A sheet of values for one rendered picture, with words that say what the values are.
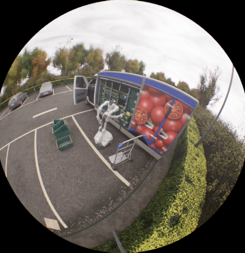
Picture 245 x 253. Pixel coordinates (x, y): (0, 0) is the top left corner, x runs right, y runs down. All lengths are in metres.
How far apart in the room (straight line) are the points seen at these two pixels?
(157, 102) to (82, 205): 3.29
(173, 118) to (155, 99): 0.67
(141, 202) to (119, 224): 0.87
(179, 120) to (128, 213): 2.66
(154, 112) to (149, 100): 0.35
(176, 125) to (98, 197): 2.72
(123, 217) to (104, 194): 0.83
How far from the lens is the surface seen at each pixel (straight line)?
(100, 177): 2.45
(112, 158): 2.71
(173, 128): 2.16
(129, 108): 2.81
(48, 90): 10.26
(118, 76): 2.92
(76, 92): 4.74
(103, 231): 2.52
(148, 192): 2.60
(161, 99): 2.08
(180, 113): 2.04
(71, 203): 2.54
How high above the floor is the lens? 2.37
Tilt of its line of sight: 37 degrees down
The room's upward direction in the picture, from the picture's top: 15 degrees clockwise
